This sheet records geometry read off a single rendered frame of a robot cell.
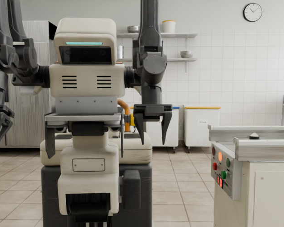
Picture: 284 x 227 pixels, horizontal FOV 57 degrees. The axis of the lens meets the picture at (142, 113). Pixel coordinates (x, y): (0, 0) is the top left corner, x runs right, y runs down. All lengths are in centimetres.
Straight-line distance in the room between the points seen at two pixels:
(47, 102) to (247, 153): 360
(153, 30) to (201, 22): 428
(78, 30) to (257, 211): 81
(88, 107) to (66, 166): 24
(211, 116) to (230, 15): 191
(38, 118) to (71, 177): 326
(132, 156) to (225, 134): 44
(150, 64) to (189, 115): 359
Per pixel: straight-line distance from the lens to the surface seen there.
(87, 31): 95
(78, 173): 105
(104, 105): 96
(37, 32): 435
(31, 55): 94
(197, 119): 425
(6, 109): 75
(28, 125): 433
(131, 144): 127
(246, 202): 91
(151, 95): 70
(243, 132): 116
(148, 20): 77
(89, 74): 98
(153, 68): 66
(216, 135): 112
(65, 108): 98
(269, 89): 528
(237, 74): 508
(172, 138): 424
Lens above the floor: 106
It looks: 5 degrees down
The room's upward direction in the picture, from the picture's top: straight up
